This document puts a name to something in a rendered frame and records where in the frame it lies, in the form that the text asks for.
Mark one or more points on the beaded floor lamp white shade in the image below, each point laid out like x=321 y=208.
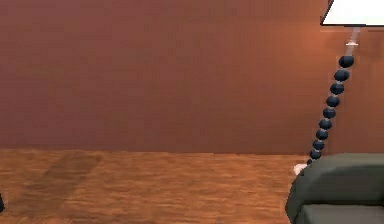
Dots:
x=336 y=88

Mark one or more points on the dark green armchair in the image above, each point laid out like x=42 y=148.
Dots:
x=336 y=186

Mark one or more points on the small black object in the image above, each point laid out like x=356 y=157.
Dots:
x=1 y=204

